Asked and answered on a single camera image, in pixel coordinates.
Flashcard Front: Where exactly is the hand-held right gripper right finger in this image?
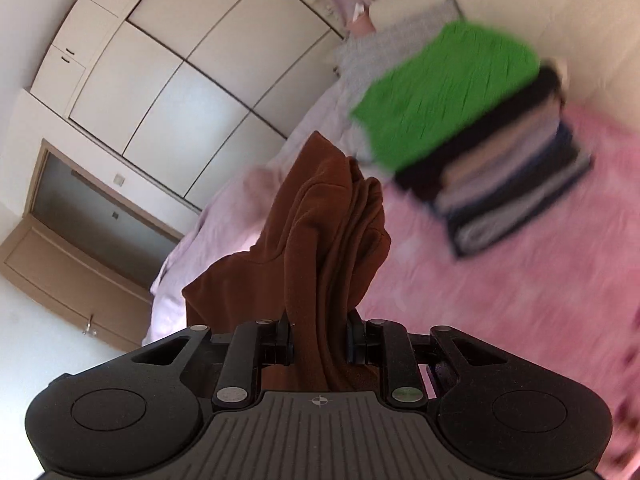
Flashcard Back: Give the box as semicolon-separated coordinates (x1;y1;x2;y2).
345;310;508;406

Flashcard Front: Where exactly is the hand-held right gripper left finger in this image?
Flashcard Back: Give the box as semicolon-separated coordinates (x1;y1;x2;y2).
131;310;296;411

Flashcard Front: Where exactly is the brown garment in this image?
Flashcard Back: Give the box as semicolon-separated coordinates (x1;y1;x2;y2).
181;130;392;393

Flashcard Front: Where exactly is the pink floral blanket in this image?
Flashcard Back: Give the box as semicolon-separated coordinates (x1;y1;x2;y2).
350;100;640;476

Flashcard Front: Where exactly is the pink pillow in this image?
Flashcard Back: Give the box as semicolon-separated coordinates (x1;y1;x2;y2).
142;162;286;348

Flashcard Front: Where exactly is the stack of folded clothes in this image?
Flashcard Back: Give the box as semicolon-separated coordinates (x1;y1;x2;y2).
349;20;596;260

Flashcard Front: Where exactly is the brown wooden door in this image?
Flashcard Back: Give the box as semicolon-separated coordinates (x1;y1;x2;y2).
0;222;153;356

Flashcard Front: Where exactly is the cream wardrobe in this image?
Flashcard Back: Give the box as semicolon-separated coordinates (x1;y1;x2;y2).
27;0;346;211

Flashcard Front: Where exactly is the grey checkered pillow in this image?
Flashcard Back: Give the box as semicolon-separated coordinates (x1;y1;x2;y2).
332;0;468;166

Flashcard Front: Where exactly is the cream headboard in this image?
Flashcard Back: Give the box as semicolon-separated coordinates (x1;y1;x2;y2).
367;0;640;111

